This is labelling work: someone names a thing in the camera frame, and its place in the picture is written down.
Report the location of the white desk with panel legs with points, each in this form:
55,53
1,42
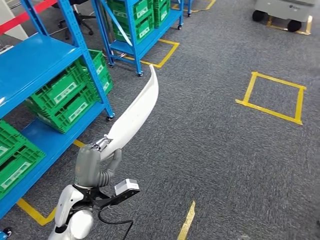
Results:
17,34

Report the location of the long curved white plastic part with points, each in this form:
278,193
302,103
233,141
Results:
132,116

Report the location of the red barrier belt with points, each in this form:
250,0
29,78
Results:
15,21

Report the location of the blue metal shelf rack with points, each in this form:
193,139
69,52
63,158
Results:
29,63
162,30
189,6

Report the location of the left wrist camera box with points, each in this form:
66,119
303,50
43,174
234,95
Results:
126,186

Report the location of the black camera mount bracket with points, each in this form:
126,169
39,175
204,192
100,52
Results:
112,200

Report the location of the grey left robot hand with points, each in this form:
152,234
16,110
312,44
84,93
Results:
86,165

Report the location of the yellow tape square outline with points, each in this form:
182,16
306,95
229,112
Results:
309,24
210,5
170,53
269,112

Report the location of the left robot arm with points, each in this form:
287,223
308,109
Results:
67,208

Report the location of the white wheeled cart robot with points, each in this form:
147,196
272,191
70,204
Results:
282,8

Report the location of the black office chair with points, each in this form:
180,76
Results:
87,17

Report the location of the yellow tape strip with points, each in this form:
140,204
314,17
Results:
186,222

